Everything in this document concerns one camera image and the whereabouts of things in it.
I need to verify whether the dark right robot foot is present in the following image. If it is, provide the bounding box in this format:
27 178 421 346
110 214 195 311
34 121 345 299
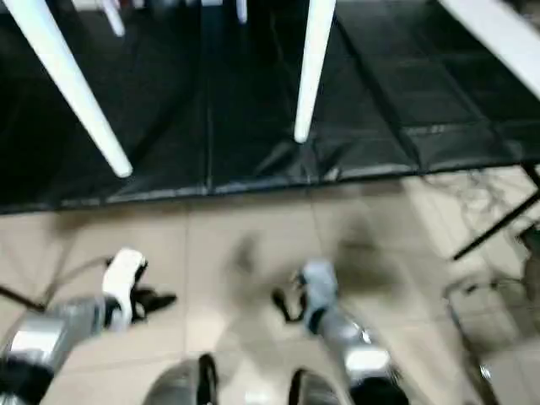
289 367 343 405

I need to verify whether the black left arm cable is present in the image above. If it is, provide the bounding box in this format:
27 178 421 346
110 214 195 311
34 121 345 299
49 256 112 298

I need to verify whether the dark left robot foot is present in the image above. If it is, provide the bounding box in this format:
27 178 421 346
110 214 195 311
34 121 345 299
143 354 219 405

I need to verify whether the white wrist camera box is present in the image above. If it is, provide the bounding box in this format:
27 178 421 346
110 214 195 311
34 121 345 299
102 247 149 331
299 260 339 310

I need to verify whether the chrome wire stand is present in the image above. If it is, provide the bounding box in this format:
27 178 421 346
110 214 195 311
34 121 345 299
443 274 517 391

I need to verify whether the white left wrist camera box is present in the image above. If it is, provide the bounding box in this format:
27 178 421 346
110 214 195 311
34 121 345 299
102 247 149 331

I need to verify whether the dark robot foot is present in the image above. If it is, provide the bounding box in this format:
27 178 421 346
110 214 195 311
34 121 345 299
143 354 219 405
289 367 343 405

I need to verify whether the thin floor cable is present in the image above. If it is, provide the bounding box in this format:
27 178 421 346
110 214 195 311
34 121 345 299
422 169 526 222

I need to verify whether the black work mat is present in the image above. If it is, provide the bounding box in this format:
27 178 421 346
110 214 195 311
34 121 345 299
0 0 540 213

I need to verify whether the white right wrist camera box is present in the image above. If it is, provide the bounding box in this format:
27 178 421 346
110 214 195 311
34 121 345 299
299 260 339 310

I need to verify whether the white flat board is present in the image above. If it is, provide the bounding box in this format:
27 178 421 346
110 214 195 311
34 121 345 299
439 0 540 102

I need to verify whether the black stand leg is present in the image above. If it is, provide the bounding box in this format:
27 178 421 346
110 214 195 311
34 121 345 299
0 285 45 312
451 165 540 262

